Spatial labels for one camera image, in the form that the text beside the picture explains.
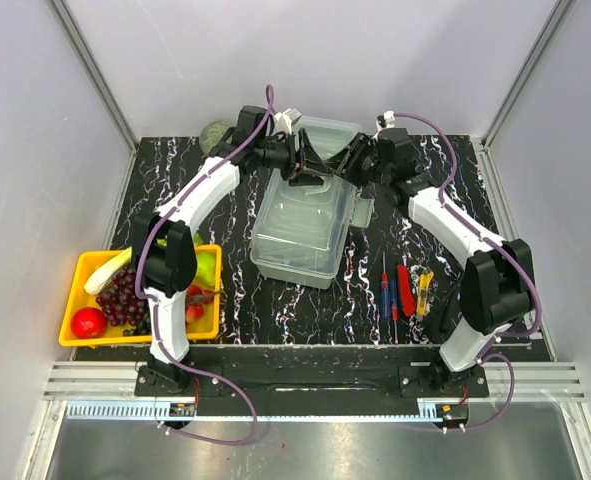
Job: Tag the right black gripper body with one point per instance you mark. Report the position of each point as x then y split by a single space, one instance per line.
357 156

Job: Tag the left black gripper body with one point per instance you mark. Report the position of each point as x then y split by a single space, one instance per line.
297 157

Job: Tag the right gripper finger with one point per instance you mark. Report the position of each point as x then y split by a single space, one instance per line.
346 164
355 146

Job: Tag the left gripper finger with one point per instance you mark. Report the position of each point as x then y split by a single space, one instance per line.
312 145
311 172

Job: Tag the translucent plastic tool box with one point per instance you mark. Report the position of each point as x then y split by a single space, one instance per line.
300 231

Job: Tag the blue screwdriver long shaft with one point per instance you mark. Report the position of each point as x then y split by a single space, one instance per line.
384 291

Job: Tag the blue screwdriver red tip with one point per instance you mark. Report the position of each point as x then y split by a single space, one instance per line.
394 309

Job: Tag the yellow utility knife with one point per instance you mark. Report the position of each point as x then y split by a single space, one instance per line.
425 280

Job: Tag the red folding knife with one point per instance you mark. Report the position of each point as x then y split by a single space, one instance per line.
405 291

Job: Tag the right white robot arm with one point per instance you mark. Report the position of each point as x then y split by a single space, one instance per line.
497 285

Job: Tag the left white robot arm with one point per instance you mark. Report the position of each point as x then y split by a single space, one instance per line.
234 157

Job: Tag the green melon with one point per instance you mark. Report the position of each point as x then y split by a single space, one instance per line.
211 135

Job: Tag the yellow fruit bin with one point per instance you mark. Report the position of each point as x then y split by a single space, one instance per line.
206 328

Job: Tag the green pear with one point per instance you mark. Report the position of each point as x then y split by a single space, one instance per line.
206 268

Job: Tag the black marble mat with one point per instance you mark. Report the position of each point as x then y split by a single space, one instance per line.
265 311

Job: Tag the red cherry bunch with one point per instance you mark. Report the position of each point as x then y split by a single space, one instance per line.
197 299

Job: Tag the black hex key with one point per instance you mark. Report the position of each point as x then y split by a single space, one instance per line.
450 307

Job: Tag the green celery stalk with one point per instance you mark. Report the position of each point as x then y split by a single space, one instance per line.
107 275

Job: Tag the purple grape bunch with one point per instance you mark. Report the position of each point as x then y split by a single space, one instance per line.
122 307

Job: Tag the red pomegranate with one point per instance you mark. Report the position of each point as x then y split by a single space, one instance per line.
89 322

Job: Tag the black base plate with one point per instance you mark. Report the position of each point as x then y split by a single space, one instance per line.
400 371

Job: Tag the aluminium frame rail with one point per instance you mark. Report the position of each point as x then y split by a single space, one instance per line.
106 390

